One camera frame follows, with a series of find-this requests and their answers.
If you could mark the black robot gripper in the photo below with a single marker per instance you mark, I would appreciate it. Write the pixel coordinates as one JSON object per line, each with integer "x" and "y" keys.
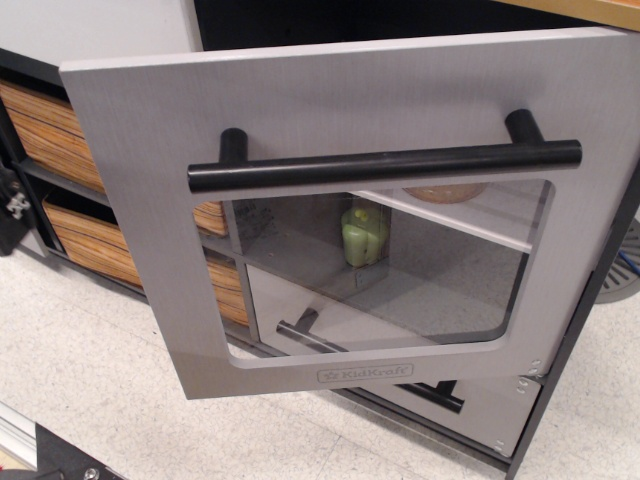
{"x": 15, "y": 211}

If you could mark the grey oven door with window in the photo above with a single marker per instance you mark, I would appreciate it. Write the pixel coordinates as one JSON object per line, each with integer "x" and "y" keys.
{"x": 493, "y": 281}

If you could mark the black oven door handle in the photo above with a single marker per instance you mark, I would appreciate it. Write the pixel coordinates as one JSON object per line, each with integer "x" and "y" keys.
{"x": 528, "y": 151}

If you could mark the lower wood-pattern storage bin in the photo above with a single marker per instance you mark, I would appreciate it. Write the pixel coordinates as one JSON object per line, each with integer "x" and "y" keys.
{"x": 92, "y": 239}

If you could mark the wood-pattern storage bin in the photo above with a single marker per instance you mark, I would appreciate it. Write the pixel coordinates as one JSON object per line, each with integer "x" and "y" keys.
{"x": 50, "y": 133}
{"x": 92, "y": 239}

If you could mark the upper wood-pattern storage bin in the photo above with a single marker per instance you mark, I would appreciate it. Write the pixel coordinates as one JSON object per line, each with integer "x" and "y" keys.
{"x": 50, "y": 133}

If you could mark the green toy bell pepper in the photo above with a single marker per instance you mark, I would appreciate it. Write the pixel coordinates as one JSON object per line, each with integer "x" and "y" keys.
{"x": 365, "y": 231}

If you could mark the brown toy pot lid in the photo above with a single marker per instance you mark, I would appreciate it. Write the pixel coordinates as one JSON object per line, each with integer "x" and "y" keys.
{"x": 447, "y": 194}

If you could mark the grey lower drawer front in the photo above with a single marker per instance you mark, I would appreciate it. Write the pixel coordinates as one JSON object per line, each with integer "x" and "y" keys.
{"x": 495, "y": 410}

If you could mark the grey round slotted base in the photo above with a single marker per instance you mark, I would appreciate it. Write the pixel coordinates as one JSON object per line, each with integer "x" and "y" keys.
{"x": 622, "y": 279}

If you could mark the aluminium rail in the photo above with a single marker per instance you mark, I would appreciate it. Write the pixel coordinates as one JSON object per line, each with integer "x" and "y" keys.
{"x": 18, "y": 440}

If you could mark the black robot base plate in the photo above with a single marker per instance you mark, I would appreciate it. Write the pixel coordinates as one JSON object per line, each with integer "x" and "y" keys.
{"x": 58, "y": 459}

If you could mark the black drawer handle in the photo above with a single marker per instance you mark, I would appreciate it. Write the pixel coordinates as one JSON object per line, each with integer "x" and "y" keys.
{"x": 441, "y": 394}

